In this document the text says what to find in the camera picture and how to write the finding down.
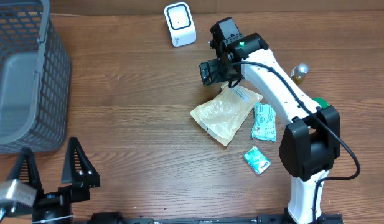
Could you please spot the grey plastic mesh basket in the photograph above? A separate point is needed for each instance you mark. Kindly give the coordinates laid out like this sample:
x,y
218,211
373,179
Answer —
x,y
35,71

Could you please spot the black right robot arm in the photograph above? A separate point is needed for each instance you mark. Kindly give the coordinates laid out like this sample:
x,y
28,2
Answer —
x,y
309,145

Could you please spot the yellow bottle silver cap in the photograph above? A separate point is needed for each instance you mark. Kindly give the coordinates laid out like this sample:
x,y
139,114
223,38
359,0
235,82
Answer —
x,y
299,73

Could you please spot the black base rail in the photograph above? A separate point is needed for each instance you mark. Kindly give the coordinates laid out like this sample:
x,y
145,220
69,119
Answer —
x,y
118,218

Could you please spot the green white tissue cup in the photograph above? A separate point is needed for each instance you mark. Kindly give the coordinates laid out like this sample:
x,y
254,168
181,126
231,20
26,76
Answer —
x,y
322,102

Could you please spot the white barcode scanner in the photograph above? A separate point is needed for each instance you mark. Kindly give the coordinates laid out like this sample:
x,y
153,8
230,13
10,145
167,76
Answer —
x,y
180,24

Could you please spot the teal snack packet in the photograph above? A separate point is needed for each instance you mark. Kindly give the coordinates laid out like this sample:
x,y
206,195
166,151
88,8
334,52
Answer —
x,y
264,126

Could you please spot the brown cookie pouch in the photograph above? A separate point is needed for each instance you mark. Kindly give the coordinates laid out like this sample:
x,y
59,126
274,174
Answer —
x,y
222,116

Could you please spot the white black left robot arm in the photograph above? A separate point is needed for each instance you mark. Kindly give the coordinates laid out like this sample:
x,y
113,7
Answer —
x,y
53,214

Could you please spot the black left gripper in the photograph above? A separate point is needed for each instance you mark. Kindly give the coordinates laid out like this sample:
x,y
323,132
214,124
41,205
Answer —
x,y
79,191

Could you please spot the green Kleenex tissue pack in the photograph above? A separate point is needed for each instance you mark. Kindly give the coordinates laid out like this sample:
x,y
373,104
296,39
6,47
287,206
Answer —
x,y
257,160

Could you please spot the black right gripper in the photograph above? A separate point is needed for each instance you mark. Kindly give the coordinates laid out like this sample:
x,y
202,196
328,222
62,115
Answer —
x,y
206,73

